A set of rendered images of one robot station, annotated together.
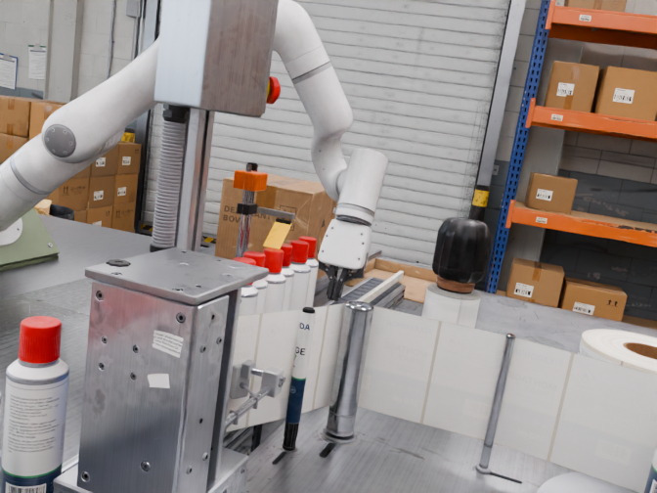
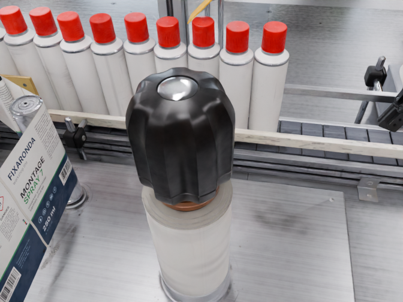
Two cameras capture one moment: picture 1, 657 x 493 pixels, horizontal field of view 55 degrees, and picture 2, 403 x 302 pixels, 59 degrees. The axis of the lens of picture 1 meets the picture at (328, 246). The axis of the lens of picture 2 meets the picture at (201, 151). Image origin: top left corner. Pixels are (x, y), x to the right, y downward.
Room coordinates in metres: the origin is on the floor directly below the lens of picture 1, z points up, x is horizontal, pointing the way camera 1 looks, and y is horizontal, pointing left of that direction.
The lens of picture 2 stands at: (0.97, -0.41, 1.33)
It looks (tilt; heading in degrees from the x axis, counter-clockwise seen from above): 46 degrees down; 84
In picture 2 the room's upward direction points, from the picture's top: 3 degrees counter-clockwise
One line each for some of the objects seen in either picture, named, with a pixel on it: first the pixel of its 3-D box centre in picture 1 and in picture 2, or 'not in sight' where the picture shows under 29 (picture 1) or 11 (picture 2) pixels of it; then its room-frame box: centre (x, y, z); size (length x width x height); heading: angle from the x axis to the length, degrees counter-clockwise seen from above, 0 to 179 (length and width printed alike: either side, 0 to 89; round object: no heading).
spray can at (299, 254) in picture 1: (291, 298); (235, 85); (1.08, 0.05, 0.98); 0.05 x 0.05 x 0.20
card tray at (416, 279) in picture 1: (400, 279); not in sight; (1.94, -0.24, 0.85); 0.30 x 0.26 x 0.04; 161
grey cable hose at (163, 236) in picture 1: (168, 182); not in sight; (0.87, 0.23, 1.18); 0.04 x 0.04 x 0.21
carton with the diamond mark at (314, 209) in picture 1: (279, 230); not in sight; (1.72, 0.14, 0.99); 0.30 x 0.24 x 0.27; 168
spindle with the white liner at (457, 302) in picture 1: (450, 311); (189, 209); (0.98, -0.21, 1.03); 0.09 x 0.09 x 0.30
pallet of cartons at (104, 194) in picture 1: (56, 176); not in sight; (4.97, 2.21, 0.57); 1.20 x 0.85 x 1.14; 169
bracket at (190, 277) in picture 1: (183, 271); not in sight; (0.56, 0.13, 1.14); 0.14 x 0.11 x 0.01; 161
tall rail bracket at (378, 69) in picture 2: not in sight; (370, 103); (1.33, 0.05, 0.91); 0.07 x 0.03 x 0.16; 71
